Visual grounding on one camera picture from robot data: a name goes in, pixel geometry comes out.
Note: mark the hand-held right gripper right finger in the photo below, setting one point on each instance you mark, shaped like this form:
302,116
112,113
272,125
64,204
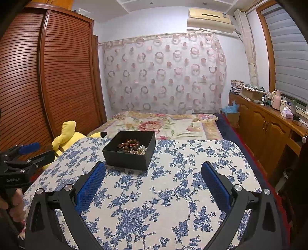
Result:
216,190

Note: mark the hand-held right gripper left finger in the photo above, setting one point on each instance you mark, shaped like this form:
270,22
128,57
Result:
90,190

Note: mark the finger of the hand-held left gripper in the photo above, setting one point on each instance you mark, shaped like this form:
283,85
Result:
41,159
28,147

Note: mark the black jewelry box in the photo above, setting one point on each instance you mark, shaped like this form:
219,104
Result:
127,162

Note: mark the person's left hand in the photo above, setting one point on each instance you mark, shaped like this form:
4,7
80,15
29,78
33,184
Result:
18,204

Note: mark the yellow plush toy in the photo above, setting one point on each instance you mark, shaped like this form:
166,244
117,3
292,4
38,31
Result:
67,137

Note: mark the blue floral tablecloth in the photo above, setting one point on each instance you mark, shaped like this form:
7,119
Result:
156,192

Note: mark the box with blue paper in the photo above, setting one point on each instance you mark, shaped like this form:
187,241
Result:
231,115

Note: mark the wooden sideboard cabinet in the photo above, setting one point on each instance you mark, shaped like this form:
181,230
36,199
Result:
259,127

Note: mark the brown slatted wooden wardrobe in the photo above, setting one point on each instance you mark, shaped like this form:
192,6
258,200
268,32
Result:
60,72

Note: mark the pink floral bed blanket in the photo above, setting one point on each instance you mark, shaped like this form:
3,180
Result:
149,125

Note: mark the flat cardboard box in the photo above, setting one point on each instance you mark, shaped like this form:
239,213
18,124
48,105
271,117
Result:
251,94

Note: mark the pink tissue box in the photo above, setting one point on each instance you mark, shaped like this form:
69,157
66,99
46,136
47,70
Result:
286,113

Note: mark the stack of folded cloths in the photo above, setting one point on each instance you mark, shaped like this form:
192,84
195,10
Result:
236,86

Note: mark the pink thermos jug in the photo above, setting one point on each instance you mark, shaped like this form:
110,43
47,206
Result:
276,101

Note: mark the green bottle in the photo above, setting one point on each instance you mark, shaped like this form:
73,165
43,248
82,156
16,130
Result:
294,108

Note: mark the white lace curtain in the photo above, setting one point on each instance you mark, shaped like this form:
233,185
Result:
250,60

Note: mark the grey window blind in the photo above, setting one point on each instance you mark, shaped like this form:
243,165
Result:
288,48

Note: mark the white wall air conditioner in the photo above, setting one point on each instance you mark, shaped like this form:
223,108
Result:
209,19

